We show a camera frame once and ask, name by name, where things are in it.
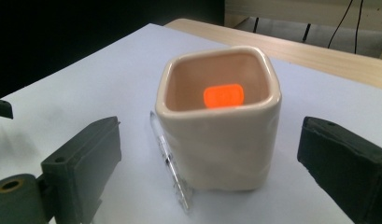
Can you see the cream ceramic pen holder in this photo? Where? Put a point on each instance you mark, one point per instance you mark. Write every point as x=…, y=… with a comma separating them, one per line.
x=216, y=149

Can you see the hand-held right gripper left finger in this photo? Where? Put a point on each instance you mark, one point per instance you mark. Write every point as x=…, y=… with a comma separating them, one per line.
x=79, y=161

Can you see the short black post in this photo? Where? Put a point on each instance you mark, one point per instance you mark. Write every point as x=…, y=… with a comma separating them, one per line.
x=306, y=32
x=256, y=25

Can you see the orange highlighter pen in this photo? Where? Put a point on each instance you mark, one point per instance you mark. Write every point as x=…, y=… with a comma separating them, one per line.
x=223, y=96

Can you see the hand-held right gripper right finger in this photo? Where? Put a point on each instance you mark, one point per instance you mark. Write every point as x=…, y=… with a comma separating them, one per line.
x=344, y=161

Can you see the clear ballpoint pen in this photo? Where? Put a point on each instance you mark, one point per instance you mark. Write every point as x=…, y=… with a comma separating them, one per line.
x=166, y=158

